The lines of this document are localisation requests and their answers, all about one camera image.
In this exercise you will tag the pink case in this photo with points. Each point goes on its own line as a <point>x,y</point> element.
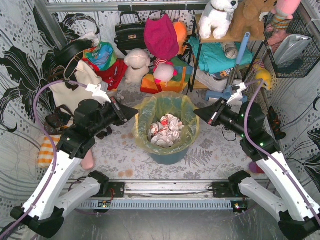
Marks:
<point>88,162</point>

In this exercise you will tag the orange checkered cloth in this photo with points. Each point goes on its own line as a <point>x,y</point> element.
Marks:
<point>46,153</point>

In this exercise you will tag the cream plush lamb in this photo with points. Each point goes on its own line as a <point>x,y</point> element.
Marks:
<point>138,63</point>

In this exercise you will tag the teal cloth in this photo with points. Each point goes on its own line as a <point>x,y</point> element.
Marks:
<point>212,57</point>

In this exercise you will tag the yellow plush duck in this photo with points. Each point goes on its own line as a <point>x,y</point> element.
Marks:
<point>262,73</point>

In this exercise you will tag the black wire basket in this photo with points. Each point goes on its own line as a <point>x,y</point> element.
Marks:
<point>309,58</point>

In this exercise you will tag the magenta cloth bag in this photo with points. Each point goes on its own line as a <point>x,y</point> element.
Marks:
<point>160,38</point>

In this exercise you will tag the pink plush toy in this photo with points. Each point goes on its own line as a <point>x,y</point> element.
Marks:
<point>283,14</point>

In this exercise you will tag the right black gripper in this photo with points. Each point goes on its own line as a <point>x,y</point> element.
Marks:
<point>216,113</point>

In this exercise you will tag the yellow trash bag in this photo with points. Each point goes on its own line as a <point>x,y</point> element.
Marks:
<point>153,108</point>

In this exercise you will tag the pink white plush doll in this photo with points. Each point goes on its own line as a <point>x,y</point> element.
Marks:
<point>163,71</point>

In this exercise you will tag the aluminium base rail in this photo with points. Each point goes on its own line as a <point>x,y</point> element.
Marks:
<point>168,189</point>

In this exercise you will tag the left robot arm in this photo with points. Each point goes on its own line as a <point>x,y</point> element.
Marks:
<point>45,211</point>

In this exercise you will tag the orange plush toy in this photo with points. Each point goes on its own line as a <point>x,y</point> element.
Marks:
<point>181,34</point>

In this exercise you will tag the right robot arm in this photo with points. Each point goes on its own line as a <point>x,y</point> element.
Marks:
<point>297,214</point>

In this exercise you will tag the cream canvas tote bag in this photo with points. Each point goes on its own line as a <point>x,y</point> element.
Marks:
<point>72,97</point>

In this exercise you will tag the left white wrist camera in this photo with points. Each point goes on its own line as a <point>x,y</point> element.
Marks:
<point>98,94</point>

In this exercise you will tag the crumpled paper trash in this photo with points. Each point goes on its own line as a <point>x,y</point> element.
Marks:
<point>166,132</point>

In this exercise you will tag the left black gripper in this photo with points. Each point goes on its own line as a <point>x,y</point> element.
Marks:
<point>119,110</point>

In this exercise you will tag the blue handled mop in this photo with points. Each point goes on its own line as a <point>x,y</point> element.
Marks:
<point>226,93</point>

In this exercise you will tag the purple orange sock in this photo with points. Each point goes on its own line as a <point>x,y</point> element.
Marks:
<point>254,168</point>

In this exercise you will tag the brown patterned handbag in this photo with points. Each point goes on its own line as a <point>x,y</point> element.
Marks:
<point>59,120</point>

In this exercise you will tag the black leather handbag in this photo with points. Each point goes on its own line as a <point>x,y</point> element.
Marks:
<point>130,36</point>

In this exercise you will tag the rainbow striped cloth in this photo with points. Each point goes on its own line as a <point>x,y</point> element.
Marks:
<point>176,84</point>

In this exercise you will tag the brown teddy bear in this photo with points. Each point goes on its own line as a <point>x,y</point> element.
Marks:
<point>248,17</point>

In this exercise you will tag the red cloth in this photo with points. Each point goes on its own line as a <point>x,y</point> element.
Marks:
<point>112,76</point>

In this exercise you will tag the teal trash bin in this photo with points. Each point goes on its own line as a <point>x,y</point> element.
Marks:
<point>168,159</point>

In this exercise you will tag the silver foil pouch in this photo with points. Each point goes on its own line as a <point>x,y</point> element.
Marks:
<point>291,48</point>

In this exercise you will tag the white plush dog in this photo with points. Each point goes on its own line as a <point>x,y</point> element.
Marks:
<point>216,18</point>

